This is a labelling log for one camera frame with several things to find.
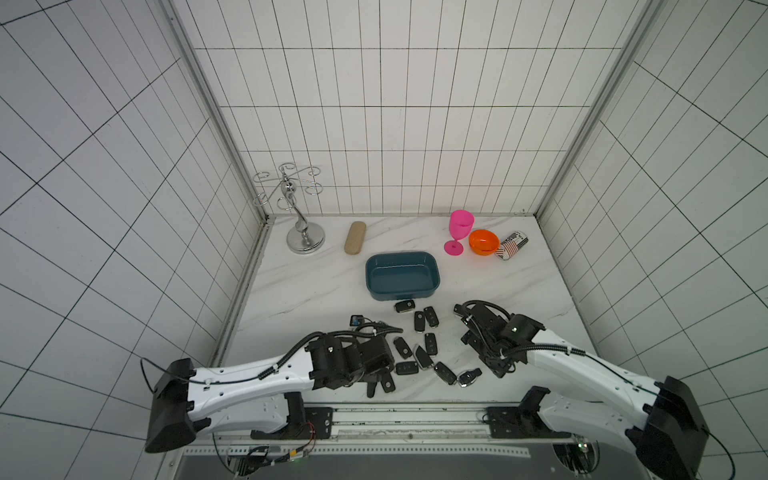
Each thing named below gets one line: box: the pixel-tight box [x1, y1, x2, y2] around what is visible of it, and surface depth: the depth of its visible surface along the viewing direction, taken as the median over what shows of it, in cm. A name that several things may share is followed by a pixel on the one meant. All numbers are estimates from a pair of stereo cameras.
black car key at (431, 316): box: [423, 306, 440, 327], surface depth 92 cm
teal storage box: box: [365, 251, 441, 301], surface depth 102 cm
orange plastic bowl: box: [468, 229, 500, 256], surface depth 109 cm
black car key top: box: [394, 299, 416, 313], surface depth 96 cm
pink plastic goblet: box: [444, 209, 475, 256], surface depth 102 cm
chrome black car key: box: [457, 368, 483, 388], surface depth 81 cm
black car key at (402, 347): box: [393, 336, 413, 359], surface depth 87 cm
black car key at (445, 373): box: [434, 361, 457, 385], surface depth 81 cm
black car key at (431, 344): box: [425, 333, 438, 355], surface depth 87 cm
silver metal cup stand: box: [252, 162, 325, 254], surface depth 102 cm
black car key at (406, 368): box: [396, 362, 419, 375], surface depth 83 cm
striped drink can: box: [494, 231, 529, 261], surface depth 109 cm
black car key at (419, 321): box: [414, 311, 425, 332], surface depth 92 cm
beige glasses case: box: [344, 221, 366, 255], surface depth 112 cm
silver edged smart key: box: [413, 344, 435, 371], surface depth 85 cm
